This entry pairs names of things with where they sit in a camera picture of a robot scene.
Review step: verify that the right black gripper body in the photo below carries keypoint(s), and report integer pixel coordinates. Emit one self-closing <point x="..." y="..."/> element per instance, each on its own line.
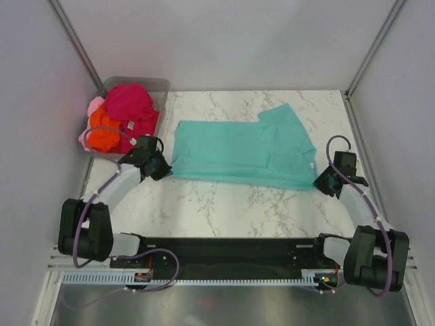
<point x="332" y="172"/>

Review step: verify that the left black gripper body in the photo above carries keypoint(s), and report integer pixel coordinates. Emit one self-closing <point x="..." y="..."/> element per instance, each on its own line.
<point x="155" y="158"/>

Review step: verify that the teal t shirt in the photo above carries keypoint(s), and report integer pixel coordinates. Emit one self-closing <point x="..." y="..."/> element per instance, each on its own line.
<point x="275" y="151"/>

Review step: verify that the clear plastic bin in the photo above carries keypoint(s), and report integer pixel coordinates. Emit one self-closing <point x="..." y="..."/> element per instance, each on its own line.
<point x="157" y="89"/>

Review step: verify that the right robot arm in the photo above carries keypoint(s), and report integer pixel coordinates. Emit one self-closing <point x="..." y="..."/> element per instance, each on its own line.
<point x="376" y="255"/>

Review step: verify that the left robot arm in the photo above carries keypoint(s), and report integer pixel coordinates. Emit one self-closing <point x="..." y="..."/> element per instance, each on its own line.
<point x="85" y="224"/>

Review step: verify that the orange t shirt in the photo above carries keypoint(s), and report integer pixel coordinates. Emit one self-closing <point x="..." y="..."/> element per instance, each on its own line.
<point x="103" y="140"/>

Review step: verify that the magenta t shirt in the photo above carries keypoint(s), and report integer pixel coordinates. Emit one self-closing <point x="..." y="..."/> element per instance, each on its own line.
<point x="130" y="112"/>

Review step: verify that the light pink t shirt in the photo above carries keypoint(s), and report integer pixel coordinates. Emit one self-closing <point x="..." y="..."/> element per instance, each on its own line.
<point x="93" y="106"/>

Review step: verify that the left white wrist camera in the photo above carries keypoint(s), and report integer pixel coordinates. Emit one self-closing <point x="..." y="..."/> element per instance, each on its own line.
<point x="133" y="141"/>

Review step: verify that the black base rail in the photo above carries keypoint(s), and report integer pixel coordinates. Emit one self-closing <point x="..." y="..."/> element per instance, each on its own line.
<point x="229" y="258"/>

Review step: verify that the white slotted cable duct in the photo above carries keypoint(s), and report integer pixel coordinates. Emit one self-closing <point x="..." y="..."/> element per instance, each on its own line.
<point x="132" y="278"/>

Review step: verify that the right aluminium frame post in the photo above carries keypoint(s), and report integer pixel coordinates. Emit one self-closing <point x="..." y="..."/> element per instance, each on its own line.
<point x="377" y="42"/>

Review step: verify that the aluminium frame post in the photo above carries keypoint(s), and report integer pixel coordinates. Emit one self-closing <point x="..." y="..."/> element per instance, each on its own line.
<point x="377" y="42"/>
<point x="63" y="19"/>

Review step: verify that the left aluminium frame post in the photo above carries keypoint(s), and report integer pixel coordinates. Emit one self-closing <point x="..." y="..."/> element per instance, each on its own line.
<point x="63" y="19"/>

